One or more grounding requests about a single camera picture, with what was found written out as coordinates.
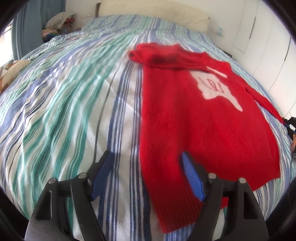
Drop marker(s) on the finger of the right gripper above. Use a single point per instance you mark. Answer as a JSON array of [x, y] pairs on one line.
[[290, 125]]

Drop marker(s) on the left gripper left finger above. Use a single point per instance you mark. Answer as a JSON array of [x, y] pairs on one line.
[[62, 200]]

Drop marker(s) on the red knit sweater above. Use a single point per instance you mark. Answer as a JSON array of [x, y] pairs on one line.
[[194, 103]]

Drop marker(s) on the pile of clothes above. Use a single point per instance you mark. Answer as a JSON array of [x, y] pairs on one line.
[[60, 24]]

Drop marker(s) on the white wardrobe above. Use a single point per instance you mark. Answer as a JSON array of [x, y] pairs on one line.
[[265, 49]]

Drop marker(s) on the striped bed cover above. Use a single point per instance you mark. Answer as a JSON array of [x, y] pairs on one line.
[[79, 96]]

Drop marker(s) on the patterned cushion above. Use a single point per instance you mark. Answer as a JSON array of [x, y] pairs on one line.
[[10, 71]]

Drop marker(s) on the cream headboard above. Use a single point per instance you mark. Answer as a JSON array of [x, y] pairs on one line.
[[186, 16]]

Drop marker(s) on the blue curtain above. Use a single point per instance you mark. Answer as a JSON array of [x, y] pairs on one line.
[[28, 25]]

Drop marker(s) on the wall socket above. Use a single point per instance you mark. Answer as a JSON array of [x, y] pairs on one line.
[[218, 31]]

